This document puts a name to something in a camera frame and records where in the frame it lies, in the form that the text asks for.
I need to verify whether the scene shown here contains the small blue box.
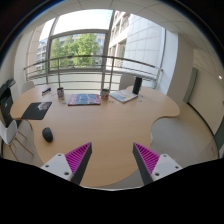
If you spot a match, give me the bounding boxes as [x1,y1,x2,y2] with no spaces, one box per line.
[42,87,51,96]

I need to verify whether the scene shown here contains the right patterned mug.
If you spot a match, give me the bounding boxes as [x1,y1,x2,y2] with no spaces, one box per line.
[101,89,110,99]

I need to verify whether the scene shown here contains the black printer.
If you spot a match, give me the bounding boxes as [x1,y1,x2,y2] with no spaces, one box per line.
[0,79,19,126]

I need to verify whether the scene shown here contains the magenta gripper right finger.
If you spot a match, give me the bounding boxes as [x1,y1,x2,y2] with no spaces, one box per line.
[133,143,182,185]

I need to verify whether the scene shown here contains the left patterned mug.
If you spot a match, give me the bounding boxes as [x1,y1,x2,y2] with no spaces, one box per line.
[57,87,64,99]

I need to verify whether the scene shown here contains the patterned mug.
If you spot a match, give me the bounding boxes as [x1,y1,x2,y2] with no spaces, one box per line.
[101,89,110,99]
[57,87,64,99]

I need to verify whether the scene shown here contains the black mouse pad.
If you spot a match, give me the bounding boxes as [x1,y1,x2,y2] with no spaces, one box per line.
[22,102,51,120]

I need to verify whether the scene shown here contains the black computer mouse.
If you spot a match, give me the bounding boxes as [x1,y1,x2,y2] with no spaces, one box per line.
[42,127,53,143]

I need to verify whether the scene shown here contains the white chair wooden legs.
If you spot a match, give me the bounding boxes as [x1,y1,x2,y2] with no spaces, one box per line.
[0,120,32,159]

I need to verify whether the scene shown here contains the white chair far left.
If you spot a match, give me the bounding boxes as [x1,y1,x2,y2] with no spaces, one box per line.
[22,81,35,93]

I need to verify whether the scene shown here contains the metal balcony railing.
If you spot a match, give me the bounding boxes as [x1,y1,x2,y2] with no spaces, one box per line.
[24,55,162,92]

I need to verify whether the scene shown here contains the colourful magazine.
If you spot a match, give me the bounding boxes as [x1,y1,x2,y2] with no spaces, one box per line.
[68,94,101,106]

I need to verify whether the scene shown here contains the white chair behind table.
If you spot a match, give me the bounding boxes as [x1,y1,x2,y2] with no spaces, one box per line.
[119,74,135,90]

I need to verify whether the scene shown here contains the light booklet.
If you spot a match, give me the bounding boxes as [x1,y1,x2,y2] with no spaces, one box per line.
[110,90,137,103]

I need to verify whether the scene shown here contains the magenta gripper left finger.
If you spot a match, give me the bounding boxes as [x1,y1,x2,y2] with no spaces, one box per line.
[42,142,92,185]

